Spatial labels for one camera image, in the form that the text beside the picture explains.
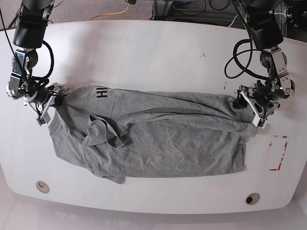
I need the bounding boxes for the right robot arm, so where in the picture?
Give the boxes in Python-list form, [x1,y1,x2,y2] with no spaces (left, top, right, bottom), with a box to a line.
[7,0,65,125]

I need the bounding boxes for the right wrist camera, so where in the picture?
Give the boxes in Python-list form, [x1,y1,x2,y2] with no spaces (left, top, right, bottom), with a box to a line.
[36,113,51,126]

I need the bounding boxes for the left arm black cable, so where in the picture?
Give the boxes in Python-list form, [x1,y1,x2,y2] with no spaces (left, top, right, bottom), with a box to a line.
[224,38,272,83]

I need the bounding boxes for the red tape rectangle marking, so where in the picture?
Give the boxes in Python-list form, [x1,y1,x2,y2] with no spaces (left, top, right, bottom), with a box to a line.
[265,135,288,172]

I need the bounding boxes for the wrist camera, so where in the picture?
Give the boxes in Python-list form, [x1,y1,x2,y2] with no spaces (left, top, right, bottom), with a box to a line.
[36,113,51,126]
[252,116,268,129]

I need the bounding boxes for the table cable grommet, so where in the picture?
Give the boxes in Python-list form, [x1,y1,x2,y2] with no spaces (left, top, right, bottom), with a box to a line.
[36,181,50,194]
[245,193,260,206]

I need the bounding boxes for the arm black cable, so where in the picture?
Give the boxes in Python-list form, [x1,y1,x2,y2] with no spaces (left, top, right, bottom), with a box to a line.
[28,40,55,83]
[224,38,272,83]

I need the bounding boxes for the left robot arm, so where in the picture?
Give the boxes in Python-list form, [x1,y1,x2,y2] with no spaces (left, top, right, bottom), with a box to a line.
[232,0,295,127]

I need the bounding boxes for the yellow cable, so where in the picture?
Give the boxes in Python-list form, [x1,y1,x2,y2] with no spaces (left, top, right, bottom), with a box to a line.
[89,0,131,22]

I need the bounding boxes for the grey Hugging Face t-shirt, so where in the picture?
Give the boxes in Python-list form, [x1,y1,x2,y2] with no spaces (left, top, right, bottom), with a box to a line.
[49,86,258,184]

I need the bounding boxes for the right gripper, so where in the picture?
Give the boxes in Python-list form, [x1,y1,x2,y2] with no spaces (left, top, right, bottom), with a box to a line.
[24,83,66,117]

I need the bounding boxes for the right table cable grommet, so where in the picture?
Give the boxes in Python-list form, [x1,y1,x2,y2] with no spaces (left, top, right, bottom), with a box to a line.
[245,193,260,206]

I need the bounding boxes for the left table cable grommet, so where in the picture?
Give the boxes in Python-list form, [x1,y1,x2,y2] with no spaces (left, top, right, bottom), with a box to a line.
[36,181,50,194]

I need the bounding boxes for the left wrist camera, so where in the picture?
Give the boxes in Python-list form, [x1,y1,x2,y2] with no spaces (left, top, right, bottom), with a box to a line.
[252,116,268,129]

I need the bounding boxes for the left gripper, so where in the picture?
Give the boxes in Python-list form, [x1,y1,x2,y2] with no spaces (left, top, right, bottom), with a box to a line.
[233,84,280,120]

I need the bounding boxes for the aluminium frame rail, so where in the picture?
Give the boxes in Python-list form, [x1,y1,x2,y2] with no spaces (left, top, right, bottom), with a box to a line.
[150,0,242,28]

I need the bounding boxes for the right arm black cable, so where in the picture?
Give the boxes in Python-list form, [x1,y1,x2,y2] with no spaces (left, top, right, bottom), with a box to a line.
[28,40,55,83]

